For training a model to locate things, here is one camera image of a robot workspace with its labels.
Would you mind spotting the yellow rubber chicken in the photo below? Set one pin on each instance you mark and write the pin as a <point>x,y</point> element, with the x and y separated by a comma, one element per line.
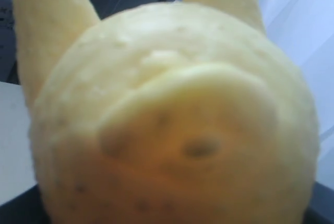
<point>170,112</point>

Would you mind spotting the blue backdrop cloth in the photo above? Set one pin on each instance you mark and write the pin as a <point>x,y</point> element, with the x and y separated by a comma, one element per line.
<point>304,30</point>

